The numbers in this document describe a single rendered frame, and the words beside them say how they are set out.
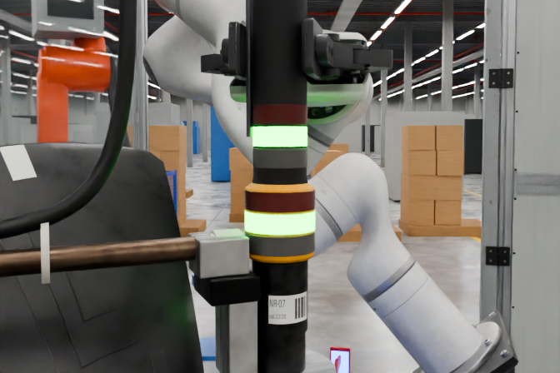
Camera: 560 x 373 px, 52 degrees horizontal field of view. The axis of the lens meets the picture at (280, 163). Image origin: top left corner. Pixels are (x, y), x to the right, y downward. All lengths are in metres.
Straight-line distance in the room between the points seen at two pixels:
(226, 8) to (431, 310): 0.63
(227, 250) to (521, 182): 1.89
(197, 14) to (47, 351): 0.47
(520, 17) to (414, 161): 6.40
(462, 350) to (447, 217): 7.66
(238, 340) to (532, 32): 1.95
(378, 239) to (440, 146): 7.54
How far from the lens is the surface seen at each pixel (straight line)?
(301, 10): 0.35
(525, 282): 2.24
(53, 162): 0.45
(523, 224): 2.20
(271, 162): 0.34
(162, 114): 10.94
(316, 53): 0.34
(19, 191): 0.43
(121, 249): 0.33
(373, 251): 1.04
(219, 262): 0.33
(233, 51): 0.35
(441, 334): 1.06
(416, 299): 1.05
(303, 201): 0.34
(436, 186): 8.61
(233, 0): 0.69
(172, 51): 0.95
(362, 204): 1.05
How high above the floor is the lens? 1.45
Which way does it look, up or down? 3 degrees down
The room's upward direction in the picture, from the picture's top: straight up
